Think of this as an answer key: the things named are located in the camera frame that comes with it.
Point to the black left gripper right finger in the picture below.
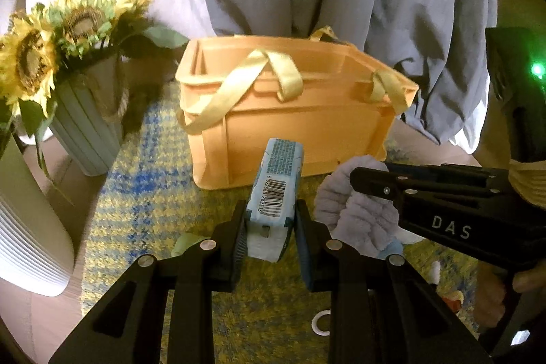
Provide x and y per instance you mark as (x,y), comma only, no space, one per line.
(381,311)

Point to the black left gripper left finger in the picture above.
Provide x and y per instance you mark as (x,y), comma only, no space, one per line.
(156,300)

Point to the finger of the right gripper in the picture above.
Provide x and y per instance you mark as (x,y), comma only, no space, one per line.
(458,180)

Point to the blue tissue pack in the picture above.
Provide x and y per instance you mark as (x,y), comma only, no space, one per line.
(270,210)

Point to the panda plush toy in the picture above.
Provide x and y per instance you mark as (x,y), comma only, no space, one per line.
(454,300)

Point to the person's right hand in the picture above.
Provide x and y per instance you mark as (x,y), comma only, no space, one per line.
(490,293)

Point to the orange plastic crate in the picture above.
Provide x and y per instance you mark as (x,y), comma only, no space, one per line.
(239,92)

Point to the white ribbed vase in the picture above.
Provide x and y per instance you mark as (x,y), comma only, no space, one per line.
(37,252)

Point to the yellow green woven rug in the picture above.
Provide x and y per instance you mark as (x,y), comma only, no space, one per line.
(149,200)

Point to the pale green ribbed vase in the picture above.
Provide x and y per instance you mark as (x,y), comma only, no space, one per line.
(90,107)

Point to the sunflower bouquet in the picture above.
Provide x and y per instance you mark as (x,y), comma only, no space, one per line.
(45,45)

